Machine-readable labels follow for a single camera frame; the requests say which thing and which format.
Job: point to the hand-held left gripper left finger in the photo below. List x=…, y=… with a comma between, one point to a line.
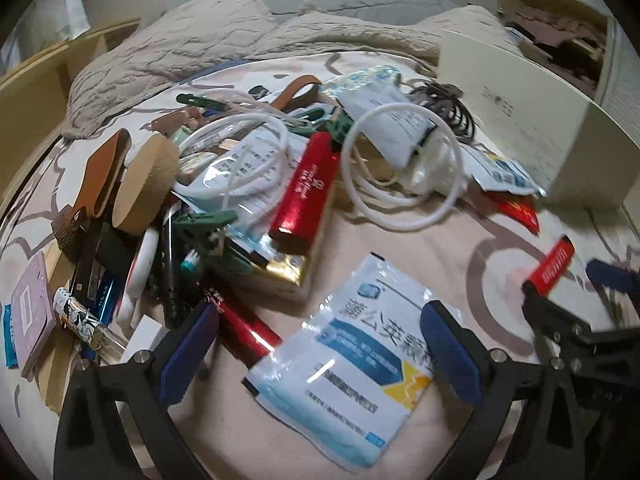
x=187, y=347

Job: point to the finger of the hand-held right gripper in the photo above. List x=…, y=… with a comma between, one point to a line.
x=610, y=274
x=542, y=307

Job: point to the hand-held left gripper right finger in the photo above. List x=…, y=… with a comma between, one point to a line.
x=447, y=355

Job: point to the large blue white sachet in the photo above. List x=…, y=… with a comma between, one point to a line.
x=350, y=380

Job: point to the green clothes peg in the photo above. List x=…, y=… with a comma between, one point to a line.
x=344, y=126
x=197, y=101
x=200, y=222

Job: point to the white shoe box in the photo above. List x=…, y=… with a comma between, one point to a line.
x=540, y=125

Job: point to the white card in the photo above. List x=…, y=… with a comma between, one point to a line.
x=147, y=336

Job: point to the black pen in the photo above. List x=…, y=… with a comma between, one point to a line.
x=171, y=285

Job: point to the green white small bottle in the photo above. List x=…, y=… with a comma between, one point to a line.
x=190, y=261

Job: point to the blue foil sachet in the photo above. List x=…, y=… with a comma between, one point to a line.
x=105, y=300

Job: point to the white tape rolls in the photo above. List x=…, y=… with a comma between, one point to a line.
x=145, y=260

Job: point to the red crinkled sachet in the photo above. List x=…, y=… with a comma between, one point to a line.
x=520, y=211

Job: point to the black white patterned tube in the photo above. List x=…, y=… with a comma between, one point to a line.
x=75, y=312

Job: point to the gold box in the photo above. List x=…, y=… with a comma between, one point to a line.
x=282, y=272

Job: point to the black slim box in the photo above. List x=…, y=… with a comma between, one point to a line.
x=95, y=260

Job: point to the light wooden board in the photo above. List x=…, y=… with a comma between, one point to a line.
x=56, y=372

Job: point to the small blue white sachet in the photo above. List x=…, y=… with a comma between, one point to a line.
x=500, y=175

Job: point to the lilac booklet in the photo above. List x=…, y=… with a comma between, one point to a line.
x=32, y=305

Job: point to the brown woven tape roll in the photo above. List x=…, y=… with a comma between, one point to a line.
x=66, y=232

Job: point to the round wooden disc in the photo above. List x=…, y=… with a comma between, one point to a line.
x=145, y=182

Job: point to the blue wipe sachet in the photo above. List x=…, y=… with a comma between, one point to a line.
x=7, y=335

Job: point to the white louvered door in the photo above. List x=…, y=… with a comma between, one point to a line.
x=620, y=85

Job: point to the brown leather pouch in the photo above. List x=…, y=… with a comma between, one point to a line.
x=100, y=175

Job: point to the clear text packet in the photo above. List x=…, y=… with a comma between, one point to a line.
x=260, y=165

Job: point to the mint green case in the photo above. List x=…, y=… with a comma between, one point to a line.
x=180, y=133

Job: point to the brown leather tag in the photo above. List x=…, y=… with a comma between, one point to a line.
x=172, y=121

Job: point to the white text medicine packet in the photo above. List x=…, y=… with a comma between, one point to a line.
x=395, y=120

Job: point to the pile of pink clothes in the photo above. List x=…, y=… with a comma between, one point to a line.
x=550, y=22

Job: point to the clear floral pouch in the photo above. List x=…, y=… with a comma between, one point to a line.
x=370, y=77

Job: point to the beige tufted blanket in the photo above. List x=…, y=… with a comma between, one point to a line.
x=240, y=35

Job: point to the white hanging plastic sheet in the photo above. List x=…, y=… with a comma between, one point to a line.
x=55, y=5

